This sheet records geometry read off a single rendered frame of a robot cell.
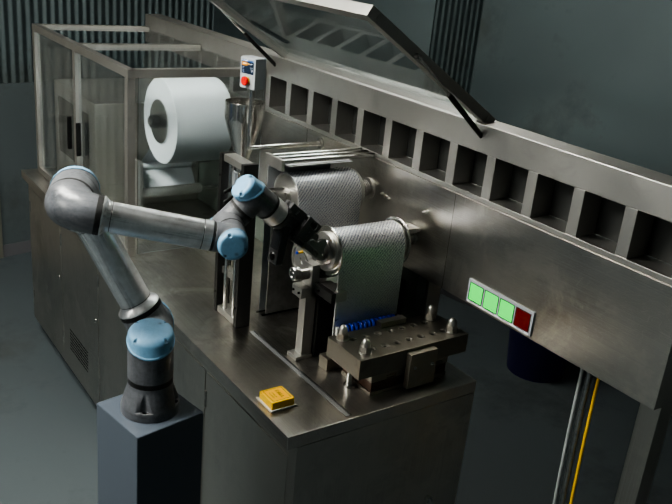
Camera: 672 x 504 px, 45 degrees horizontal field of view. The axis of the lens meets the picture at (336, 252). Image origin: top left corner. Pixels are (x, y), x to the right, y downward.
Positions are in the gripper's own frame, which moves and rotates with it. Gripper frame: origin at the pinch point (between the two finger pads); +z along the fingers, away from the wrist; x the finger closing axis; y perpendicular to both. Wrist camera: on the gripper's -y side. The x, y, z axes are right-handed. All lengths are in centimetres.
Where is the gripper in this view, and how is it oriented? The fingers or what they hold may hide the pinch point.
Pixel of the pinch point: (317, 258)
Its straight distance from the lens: 230.2
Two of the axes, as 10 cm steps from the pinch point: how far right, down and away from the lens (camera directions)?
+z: 5.7, 4.9, 6.6
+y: 6.0, -8.0, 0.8
